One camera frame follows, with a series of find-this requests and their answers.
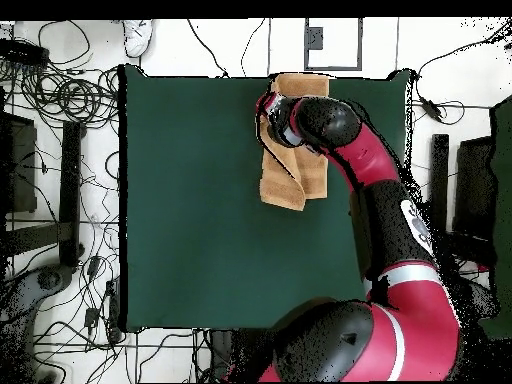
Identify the tan terry towel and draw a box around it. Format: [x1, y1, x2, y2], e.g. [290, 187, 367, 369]
[258, 72, 331, 212]

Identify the black flat box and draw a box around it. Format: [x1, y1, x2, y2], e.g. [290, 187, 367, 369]
[0, 37, 50, 67]

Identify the small grey floor box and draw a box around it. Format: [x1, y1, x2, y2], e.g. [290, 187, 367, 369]
[307, 26, 324, 51]

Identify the white sneaker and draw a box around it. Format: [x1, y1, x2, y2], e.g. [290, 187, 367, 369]
[122, 19, 154, 58]

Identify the dark green tablecloth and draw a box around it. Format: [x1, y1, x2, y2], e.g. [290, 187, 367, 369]
[117, 64, 413, 333]

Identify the black cabinet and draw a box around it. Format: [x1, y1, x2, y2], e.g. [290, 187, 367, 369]
[453, 135, 497, 241]
[0, 113, 38, 215]

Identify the grey square floor frame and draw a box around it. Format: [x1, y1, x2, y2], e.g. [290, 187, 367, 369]
[303, 17, 364, 72]

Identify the black floor cable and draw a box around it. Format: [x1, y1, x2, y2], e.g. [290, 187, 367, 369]
[187, 18, 232, 78]
[239, 18, 267, 78]

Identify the black cable coil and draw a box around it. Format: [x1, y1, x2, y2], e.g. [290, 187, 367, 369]
[23, 67, 121, 125]

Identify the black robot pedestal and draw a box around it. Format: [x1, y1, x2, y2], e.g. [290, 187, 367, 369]
[207, 328, 257, 383]

